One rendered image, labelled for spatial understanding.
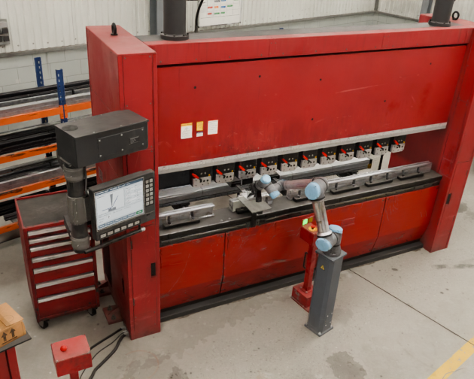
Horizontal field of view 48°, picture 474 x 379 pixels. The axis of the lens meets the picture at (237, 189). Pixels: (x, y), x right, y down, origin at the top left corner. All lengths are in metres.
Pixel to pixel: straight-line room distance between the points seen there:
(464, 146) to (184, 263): 2.91
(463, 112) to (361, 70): 1.26
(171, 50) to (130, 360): 2.34
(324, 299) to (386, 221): 1.34
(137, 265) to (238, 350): 1.09
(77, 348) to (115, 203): 0.88
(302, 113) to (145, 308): 1.99
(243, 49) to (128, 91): 0.93
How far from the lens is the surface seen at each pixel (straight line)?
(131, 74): 3.43
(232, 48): 3.87
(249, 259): 4.65
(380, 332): 4.85
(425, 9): 11.77
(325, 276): 4.30
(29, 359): 4.53
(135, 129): 3.29
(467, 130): 5.50
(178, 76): 3.77
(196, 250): 4.34
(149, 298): 4.30
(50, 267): 4.33
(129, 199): 3.43
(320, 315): 4.54
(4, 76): 7.75
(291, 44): 4.11
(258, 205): 4.31
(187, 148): 3.99
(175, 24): 3.75
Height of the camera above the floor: 3.12
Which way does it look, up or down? 28 degrees down
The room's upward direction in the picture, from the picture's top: 4 degrees clockwise
